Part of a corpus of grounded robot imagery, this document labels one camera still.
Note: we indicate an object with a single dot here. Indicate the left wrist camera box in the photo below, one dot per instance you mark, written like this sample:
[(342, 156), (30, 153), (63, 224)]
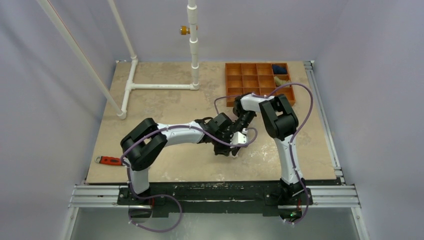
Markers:
[(239, 139)]

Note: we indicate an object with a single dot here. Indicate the orange yellow valve knob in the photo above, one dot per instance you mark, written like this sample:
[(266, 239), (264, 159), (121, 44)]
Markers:
[(184, 30)]

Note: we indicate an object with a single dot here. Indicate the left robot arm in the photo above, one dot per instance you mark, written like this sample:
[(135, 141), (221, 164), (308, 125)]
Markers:
[(144, 143)]

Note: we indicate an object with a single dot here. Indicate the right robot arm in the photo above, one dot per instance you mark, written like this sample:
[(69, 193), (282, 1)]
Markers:
[(281, 124)]

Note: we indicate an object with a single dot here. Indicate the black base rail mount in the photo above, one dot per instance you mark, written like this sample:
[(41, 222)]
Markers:
[(263, 197)]

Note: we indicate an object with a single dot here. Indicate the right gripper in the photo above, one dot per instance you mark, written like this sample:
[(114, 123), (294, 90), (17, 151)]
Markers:
[(240, 124)]

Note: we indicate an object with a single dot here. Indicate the adjustable wrench red handle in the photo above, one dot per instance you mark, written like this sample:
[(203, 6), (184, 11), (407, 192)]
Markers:
[(108, 160)]

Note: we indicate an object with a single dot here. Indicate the white PVC pipe frame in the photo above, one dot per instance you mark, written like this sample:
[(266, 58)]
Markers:
[(132, 32)]

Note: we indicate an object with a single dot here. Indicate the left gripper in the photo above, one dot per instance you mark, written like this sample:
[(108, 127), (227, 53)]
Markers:
[(224, 151)]

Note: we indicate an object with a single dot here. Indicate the aluminium frame rails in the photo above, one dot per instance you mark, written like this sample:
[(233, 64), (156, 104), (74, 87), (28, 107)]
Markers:
[(326, 194)]

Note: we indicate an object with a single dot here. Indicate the rolled olive cloth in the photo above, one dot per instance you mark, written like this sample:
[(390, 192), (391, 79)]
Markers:
[(279, 81)]

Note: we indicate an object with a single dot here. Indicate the orange compartment tray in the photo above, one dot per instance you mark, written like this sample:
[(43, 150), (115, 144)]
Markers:
[(250, 77)]

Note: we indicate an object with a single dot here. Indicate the rolled blue cloth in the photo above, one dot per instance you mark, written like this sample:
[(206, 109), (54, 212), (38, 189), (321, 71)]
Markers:
[(279, 70)]

